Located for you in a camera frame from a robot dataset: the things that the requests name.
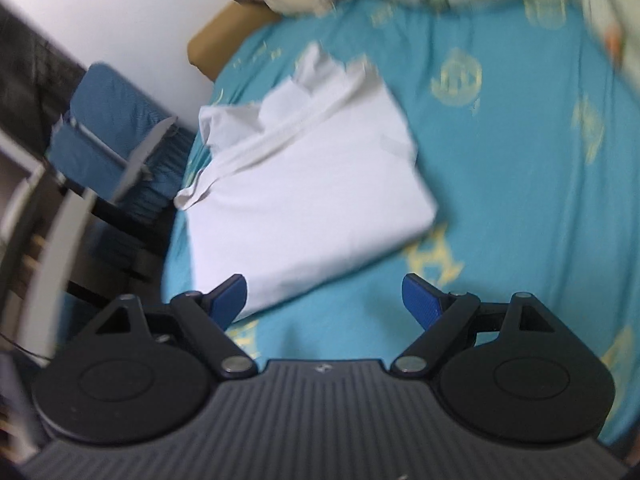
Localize grey cloth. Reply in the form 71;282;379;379
111;116;180;203

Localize blue folding chair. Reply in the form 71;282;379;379
46;62;198;226

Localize white t-shirt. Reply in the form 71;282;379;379
173;41;439;322

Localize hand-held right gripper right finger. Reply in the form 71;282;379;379
390;273;556;377

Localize white furniture frame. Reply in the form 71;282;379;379
0;125;98;361

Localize tan mattress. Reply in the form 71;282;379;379
187;0;283;83

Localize teal printed bed sheet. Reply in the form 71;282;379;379
161;0;640;448

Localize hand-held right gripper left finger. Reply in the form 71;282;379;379
95;274;259;378

